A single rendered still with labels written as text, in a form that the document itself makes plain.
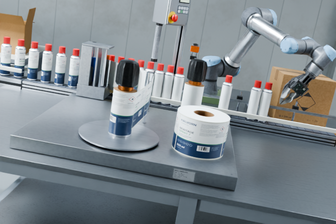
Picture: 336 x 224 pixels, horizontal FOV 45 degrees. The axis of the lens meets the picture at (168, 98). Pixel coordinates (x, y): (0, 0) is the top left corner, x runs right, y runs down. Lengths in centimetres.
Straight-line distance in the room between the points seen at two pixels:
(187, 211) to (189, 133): 27
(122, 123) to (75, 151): 21
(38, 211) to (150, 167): 106
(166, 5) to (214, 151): 87
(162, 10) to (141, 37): 243
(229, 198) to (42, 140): 67
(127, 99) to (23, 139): 39
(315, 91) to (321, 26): 246
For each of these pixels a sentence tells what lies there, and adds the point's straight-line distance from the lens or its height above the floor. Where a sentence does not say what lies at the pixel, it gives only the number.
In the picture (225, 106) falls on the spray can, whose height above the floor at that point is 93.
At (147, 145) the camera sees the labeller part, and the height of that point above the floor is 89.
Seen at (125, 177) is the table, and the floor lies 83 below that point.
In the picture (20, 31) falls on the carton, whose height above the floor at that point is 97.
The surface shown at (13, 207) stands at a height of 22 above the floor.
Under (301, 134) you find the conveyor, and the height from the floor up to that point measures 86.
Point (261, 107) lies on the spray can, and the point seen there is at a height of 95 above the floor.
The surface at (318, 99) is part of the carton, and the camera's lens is 238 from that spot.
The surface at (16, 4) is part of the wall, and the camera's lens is 476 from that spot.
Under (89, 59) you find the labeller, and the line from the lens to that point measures 202.
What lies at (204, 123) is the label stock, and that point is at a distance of 145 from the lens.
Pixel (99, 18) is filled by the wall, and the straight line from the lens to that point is 454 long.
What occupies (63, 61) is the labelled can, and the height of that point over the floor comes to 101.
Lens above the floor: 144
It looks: 14 degrees down
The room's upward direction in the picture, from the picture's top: 9 degrees clockwise
